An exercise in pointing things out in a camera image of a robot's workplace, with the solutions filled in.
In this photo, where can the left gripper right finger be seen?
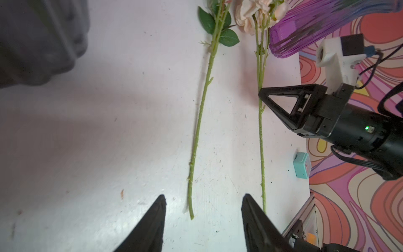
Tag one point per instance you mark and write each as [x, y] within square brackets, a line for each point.
[260, 234]

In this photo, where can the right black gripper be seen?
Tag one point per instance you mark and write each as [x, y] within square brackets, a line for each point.
[312, 113]

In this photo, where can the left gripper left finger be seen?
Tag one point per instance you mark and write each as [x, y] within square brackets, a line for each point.
[147, 236]

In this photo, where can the white blue flower sprig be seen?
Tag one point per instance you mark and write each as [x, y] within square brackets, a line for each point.
[217, 23]

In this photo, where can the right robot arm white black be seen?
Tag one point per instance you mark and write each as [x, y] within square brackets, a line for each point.
[387, 160]

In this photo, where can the blue purple glass vase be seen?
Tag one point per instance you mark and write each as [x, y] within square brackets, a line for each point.
[312, 20]

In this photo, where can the mint green alarm clock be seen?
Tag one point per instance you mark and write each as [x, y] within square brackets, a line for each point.
[302, 165]

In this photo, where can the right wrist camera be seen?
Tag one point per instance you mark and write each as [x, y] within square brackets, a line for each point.
[339, 57]

